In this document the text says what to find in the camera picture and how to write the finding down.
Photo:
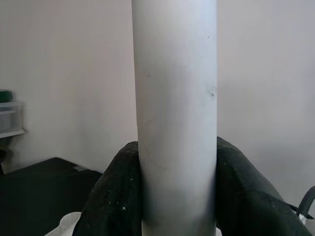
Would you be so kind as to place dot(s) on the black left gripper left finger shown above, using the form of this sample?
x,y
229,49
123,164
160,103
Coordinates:
x,y
115,191

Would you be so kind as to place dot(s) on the clear plastic drawer box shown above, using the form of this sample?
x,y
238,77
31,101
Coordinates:
x,y
12,118

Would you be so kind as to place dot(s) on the white plastic table leg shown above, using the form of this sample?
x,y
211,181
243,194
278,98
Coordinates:
x,y
176,98

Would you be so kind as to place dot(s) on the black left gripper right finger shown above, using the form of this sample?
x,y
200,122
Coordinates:
x,y
246,196

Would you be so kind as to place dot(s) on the green box lid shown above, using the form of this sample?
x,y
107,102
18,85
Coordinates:
x,y
5,96

